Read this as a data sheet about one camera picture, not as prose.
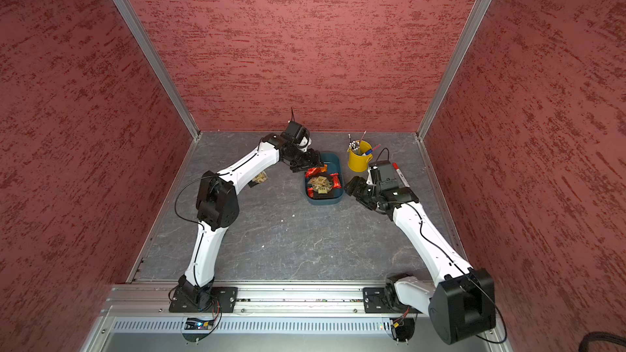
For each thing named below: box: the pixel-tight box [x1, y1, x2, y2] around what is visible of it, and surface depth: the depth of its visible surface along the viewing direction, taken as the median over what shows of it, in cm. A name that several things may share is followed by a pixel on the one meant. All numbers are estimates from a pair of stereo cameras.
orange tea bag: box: [304, 163, 328, 179], surface depth 102 cm
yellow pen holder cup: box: [347, 139, 374, 173], surface depth 103 cm
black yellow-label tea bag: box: [307, 172, 334, 195], surface depth 97 cm
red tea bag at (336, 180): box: [329, 172, 342, 189], surface depth 99 cm
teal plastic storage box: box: [304, 152, 344, 206], surface depth 97 cm
